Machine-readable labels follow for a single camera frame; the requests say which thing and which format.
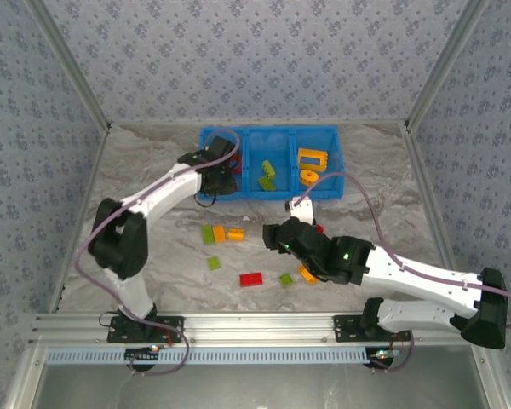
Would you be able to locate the light blue slotted cable duct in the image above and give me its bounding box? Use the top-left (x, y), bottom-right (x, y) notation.
top-left (45, 347), bottom-right (374, 366)

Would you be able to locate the blue plastic bin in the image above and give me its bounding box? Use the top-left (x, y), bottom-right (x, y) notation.
top-left (195, 126), bottom-right (250, 202)
top-left (290, 125), bottom-right (345, 201)
top-left (244, 127), bottom-right (295, 200)

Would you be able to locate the orange lego window frame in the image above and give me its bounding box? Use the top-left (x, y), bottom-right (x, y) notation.
top-left (296, 147), bottom-right (330, 173)

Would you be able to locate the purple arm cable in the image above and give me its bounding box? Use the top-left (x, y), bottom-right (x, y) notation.
top-left (74, 127), bottom-right (244, 378)
top-left (291, 172), bottom-right (511, 329)

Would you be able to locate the aluminum front rail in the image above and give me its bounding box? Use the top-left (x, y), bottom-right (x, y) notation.
top-left (29, 313), bottom-right (486, 346)

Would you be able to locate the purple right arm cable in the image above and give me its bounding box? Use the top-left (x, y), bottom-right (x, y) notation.
top-left (291, 172), bottom-right (511, 329)

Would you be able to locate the aluminum side rail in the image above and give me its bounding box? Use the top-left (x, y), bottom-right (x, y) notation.
top-left (49, 123), bottom-right (112, 313)
top-left (402, 123), bottom-right (469, 308)

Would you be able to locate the aluminum frame post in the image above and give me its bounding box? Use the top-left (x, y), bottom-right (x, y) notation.
top-left (404, 0), bottom-right (491, 129)
top-left (25, 0), bottom-right (112, 131)

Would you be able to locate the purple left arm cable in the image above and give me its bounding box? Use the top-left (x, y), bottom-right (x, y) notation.
top-left (74, 127), bottom-right (244, 378)

